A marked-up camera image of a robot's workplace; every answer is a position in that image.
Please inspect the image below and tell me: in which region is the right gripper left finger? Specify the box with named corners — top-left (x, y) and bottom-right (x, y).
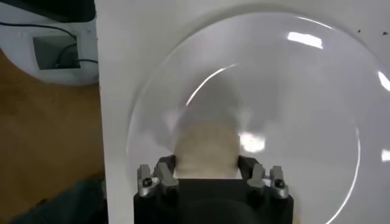
top-left (136, 154), bottom-right (180, 198)

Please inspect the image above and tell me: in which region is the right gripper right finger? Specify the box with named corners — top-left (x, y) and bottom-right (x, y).
top-left (237, 155), bottom-right (289, 199)

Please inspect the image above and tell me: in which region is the white steamed baozi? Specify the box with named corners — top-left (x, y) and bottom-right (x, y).
top-left (173, 120), bottom-right (241, 180)

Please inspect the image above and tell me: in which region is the robot base body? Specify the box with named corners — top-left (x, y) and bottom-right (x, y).
top-left (0, 0), bottom-right (100, 86)

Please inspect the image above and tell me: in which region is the white round plate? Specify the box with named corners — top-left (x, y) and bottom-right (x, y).
top-left (126, 11), bottom-right (390, 224)

